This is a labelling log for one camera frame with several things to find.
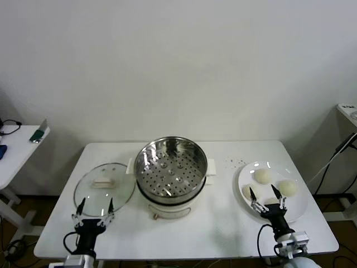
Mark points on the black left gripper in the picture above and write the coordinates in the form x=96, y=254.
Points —
x=87, y=231

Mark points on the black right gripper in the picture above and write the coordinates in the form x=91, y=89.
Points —
x=274, y=217

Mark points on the round glass lid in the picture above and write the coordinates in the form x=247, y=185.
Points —
x=94, y=201

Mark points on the white steamed baozi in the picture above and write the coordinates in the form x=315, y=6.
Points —
x=270, y=201
x=246, y=192
x=288, y=187
x=262, y=176

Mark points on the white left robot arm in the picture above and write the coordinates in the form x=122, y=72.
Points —
x=90, y=262

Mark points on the stainless steel steamer basket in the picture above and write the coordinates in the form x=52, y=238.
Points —
x=192, y=167

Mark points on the white round plate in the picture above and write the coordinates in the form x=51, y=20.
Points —
x=293, y=206

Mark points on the scattered brown crumbs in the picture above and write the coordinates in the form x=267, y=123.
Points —
x=231, y=161

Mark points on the white electric cooker base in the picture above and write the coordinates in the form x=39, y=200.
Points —
x=173, y=208

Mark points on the green flat device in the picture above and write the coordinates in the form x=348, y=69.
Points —
x=37, y=135

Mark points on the white side table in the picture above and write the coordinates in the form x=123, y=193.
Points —
x=19, y=150

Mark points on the blue object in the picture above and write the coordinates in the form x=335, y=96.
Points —
x=2, y=152

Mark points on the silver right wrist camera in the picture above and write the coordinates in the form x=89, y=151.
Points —
x=302, y=240

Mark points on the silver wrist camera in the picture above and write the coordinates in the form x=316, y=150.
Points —
x=302, y=240
x=73, y=262

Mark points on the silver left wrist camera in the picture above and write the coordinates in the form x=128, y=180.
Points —
x=73, y=262

